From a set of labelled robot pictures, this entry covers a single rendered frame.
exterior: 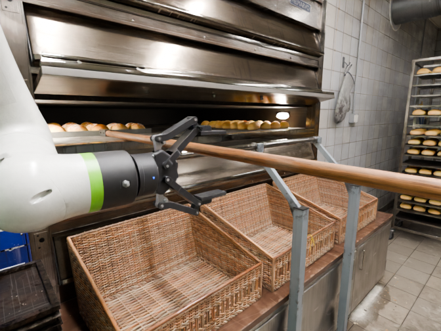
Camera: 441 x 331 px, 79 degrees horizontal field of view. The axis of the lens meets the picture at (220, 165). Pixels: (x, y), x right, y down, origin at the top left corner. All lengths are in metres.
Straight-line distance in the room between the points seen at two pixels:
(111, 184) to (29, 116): 0.16
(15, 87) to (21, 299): 0.59
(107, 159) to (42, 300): 0.52
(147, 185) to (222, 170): 1.05
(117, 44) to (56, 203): 0.88
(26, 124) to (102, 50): 0.72
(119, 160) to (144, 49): 0.86
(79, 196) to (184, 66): 1.00
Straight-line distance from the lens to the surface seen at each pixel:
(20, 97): 0.48
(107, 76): 1.00
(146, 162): 0.46
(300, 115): 2.30
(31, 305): 0.88
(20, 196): 0.40
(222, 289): 0.97
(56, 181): 0.41
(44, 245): 1.18
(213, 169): 1.44
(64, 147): 1.11
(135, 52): 1.22
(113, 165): 0.43
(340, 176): 0.50
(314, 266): 1.43
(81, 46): 1.15
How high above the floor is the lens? 1.29
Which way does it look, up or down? 11 degrees down
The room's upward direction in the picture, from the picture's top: straight up
